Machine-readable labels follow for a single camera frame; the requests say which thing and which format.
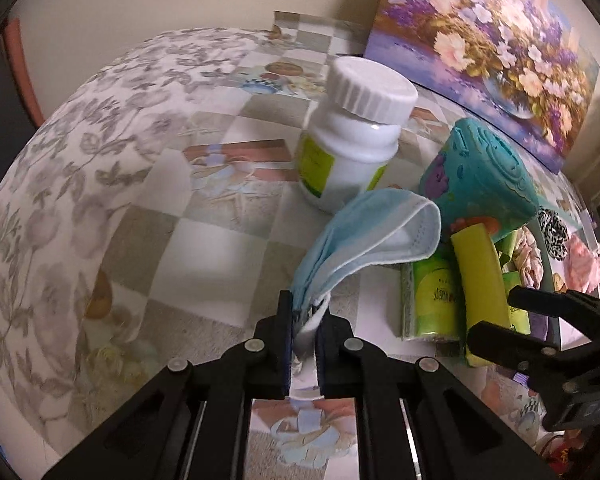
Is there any black white leopard scrunchie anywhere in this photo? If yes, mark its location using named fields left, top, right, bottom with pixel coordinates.
left=538, top=207, right=569, bottom=261

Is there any yellow sponge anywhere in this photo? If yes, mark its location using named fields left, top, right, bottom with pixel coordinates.
left=450, top=223, right=513, bottom=369

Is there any yellow green cloth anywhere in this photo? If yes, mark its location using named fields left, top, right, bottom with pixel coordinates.
left=495, top=230, right=518, bottom=266

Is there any pink floral scrunchie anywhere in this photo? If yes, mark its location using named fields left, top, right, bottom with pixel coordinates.
left=512, top=226, right=544, bottom=289

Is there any floral still life painting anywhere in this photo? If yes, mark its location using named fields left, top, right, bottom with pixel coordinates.
left=365, top=0, right=600, bottom=172

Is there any white pill bottle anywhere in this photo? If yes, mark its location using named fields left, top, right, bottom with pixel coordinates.
left=297, top=56, right=418, bottom=214

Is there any pink white zigzag cloth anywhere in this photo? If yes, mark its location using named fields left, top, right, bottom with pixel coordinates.
left=566, top=233, right=600, bottom=294

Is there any green tissue pack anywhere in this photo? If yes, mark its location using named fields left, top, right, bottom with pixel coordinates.
left=400, top=254, right=460, bottom=342
left=502, top=268, right=532, bottom=336

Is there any blue face mask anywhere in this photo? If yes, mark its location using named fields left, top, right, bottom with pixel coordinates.
left=290, top=188, right=441, bottom=361

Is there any teal plastic toy case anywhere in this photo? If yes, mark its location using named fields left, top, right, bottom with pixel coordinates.
left=418, top=118, right=540, bottom=242

